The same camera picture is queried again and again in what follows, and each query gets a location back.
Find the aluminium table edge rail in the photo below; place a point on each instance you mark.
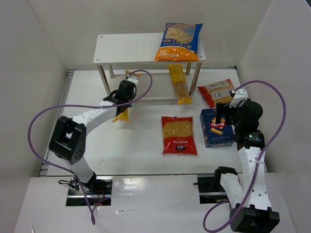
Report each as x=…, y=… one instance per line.
x=44, y=166

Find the yellow spaghetti bag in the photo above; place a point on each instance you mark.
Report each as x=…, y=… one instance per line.
x=179, y=83
x=124, y=116

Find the white two-tier shelf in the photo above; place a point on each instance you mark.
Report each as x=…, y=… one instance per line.
x=115, y=53

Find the red fusilli bag right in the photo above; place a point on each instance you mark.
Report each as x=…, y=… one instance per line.
x=217, y=92

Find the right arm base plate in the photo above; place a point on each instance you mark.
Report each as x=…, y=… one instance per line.
x=209, y=191

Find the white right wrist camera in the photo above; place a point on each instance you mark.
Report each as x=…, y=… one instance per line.
x=240, y=96

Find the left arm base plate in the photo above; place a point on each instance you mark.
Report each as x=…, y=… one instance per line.
x=100, y=195

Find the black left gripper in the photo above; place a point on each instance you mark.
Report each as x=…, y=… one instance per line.
x=122, y=107

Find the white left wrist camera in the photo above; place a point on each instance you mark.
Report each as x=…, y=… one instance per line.
x=133, y=79

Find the red fusilli bag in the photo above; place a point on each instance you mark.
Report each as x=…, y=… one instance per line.
x=217, y=92
x=177, y=133

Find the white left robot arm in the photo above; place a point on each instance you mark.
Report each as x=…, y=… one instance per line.
x=68, y=140

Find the blue rigatoni pasta box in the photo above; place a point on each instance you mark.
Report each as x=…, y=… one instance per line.
x=215, y=135

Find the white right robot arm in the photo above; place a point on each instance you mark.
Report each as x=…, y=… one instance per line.
x=251, y=209

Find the blue orange pasta bag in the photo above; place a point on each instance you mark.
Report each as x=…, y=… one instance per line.
x=179, y=43

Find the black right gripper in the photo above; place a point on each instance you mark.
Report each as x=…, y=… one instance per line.
x=223, y=110

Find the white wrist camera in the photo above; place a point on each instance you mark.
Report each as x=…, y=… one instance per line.
x=240, y=96
x=133, y=79

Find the yellow spaghetti bag on shelf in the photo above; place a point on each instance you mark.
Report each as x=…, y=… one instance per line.
x=179, y=83

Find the red fusilli bag centre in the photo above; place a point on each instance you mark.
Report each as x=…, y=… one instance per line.
x=177, y=133

